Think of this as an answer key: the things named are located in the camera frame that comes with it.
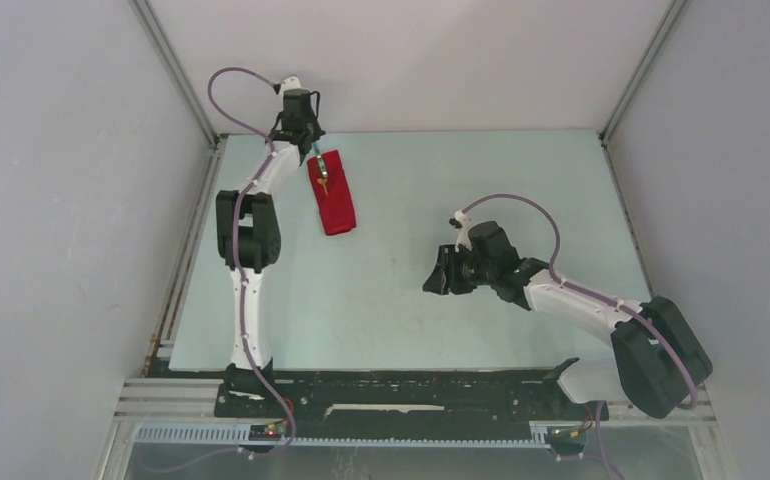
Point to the left aluminium frame post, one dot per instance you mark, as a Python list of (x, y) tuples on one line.
[(164, 48)]

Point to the white slotted cable duct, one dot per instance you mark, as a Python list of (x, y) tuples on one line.
[(240, 435)]

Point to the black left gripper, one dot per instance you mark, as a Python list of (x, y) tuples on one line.
[(317, 132)]

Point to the gold fork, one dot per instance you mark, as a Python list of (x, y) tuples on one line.
[(323, 182)]

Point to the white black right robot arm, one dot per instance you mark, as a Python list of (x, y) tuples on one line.
[(657, 361)]

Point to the silver spoon teal handle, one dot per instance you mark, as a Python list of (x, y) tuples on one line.
[(322, 166)]

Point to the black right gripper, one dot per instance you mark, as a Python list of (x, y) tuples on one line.
[(444, 277)]

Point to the red satin napkin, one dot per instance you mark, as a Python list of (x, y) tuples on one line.
[(336, 211)]

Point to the aluminium frame post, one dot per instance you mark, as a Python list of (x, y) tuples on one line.
[(164, 48), (666, 26)]

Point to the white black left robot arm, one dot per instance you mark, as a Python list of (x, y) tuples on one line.
[(249, 238)]

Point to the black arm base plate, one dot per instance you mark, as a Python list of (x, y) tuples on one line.
[(479, 405)]

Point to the right aluminium frame post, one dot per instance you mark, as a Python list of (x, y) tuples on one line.
[(666, 26)]

